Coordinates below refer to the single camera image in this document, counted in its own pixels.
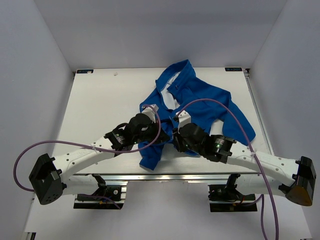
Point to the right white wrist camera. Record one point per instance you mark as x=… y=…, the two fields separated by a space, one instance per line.
x=182 y=118

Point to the aluminium right side rail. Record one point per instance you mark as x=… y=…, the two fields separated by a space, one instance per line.
x=265 y=135

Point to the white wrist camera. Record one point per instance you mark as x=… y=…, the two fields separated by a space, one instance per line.
x=150 y=111
x=182 y=118

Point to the right corner label sticker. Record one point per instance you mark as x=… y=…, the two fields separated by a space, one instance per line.
x=233 y=69

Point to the aluminium rail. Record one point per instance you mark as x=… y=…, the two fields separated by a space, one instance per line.
x=265 y=135
x=205 y=177

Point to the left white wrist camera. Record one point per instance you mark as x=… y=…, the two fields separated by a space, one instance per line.
x=150 y=111

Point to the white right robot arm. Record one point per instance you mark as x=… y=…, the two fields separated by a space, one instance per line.
x=293 y=179

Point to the left corner label sticker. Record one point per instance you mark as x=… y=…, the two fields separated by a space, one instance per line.
x=84 y=71

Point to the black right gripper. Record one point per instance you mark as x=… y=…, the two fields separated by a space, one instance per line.
x=177 y=138

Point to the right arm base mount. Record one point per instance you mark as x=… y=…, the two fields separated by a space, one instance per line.
x=225 y=200

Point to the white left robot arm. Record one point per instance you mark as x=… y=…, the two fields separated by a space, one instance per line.
x=53 y=177

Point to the blue zip jacket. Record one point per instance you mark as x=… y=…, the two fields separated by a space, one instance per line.
x=178 y=88

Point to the corner label sticker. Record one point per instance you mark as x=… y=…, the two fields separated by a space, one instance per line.
x=233 y=69
x=84 y=71

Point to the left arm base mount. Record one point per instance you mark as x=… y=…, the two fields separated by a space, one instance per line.
x=109 y=197

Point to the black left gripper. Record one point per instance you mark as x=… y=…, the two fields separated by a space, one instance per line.
x=156 y=127

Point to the aluminium front rail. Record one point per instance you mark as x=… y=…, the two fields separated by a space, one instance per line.
x=205 y=177

